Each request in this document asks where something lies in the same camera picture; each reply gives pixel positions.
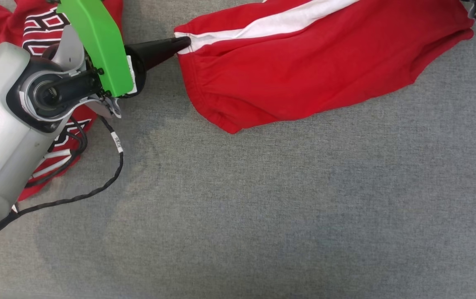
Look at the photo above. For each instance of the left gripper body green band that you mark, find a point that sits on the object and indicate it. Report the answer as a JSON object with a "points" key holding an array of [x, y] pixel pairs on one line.
{"points": [[101, 45]]}

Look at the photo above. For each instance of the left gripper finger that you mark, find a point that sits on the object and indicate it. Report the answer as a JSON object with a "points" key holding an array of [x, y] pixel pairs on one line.
{"points": [[163, 50]]}

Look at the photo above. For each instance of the red shorts with white stripe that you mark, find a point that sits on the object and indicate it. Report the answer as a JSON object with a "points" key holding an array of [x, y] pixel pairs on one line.
{"points": [[304, 74]]}

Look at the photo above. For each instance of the grey fabric sofa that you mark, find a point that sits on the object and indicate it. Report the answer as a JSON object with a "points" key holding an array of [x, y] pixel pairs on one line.
{"points": [[263, 207]]}

